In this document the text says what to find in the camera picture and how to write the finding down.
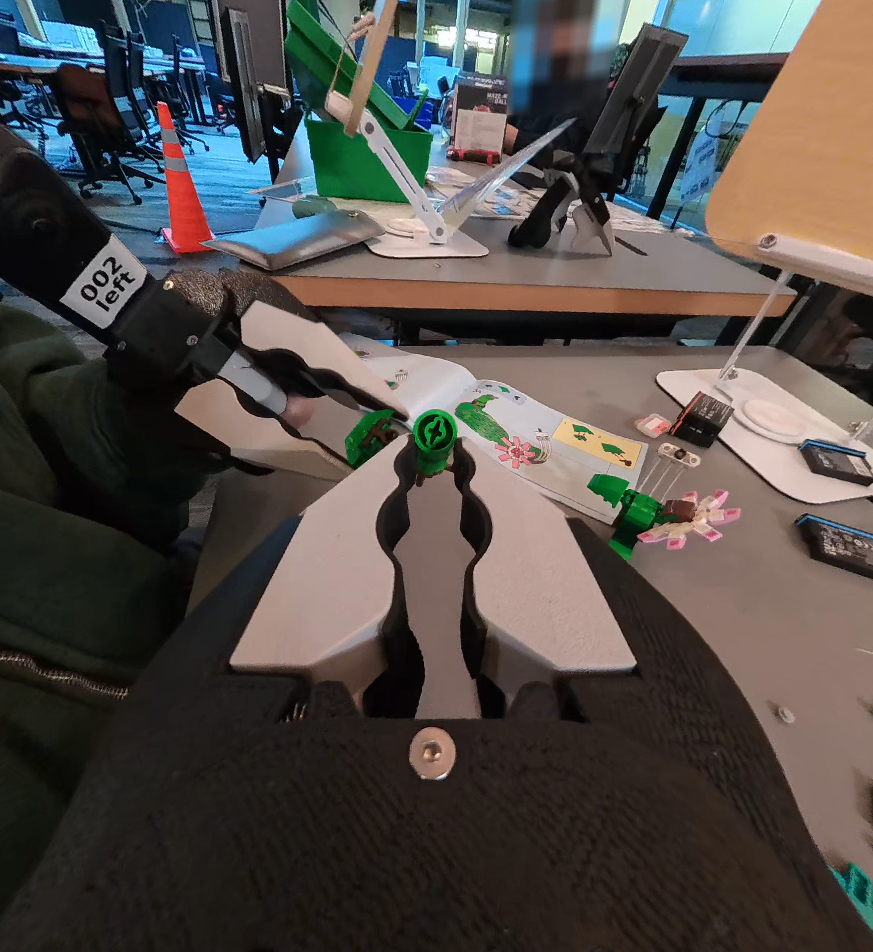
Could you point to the black office chair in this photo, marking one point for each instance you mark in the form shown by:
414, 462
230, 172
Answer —
135, 67

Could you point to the small black box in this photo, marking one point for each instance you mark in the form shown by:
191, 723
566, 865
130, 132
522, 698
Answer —
701, 420

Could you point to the black battery with blue stripe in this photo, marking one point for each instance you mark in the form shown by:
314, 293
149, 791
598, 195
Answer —
838, 461
846, 547

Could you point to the clear acrylic sheet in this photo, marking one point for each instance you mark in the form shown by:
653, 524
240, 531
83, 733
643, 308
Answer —
496, 186

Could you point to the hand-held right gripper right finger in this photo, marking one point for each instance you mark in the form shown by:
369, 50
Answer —
548, 595

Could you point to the lego instruction booklet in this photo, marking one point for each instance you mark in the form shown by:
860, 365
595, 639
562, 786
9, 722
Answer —
555, 446

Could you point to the small pink white packet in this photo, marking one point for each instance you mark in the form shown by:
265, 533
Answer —
654, 425

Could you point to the person's left hand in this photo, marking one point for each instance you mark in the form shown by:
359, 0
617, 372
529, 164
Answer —
302, 415

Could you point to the green lego block brown clips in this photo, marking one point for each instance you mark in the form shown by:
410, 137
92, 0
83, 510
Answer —
362, 439

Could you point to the green curved lego tube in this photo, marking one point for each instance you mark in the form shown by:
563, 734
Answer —
435, 435

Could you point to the person's left forearm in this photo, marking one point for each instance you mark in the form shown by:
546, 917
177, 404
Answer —
49, 416

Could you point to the orange traffic cone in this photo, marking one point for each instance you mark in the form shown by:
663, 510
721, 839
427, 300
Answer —
182, 201

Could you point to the silver padded pouch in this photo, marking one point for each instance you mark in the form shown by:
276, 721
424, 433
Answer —
295, 238

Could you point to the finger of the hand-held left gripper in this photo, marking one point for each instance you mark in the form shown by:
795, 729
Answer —
221, 424
295, 335

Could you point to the wooden board on white stand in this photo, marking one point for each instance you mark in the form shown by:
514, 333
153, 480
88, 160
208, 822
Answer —
816, 149
407, 186

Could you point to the grey desk with wooden edge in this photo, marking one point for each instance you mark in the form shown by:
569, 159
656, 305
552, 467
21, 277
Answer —
555, 282

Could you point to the black computer monitor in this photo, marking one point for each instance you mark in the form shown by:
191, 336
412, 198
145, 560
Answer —
641, 97
247, 74

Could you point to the brown office chair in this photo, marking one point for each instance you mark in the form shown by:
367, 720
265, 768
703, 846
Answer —
90, 104

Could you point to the pink lego flower green stem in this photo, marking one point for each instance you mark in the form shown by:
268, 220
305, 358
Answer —
637, 513

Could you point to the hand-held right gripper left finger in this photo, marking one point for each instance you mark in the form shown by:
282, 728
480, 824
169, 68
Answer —
310, 595

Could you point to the pile of teal lego plates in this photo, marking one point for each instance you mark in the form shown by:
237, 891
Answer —
860, 892

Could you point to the black and white gripper device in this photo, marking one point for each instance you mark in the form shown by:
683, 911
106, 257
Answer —
548, 216

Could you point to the white lego with clear stems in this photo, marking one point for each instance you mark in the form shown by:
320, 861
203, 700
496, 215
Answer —
678, 454

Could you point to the red and black box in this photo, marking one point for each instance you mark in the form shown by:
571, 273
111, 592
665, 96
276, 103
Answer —
477, 111

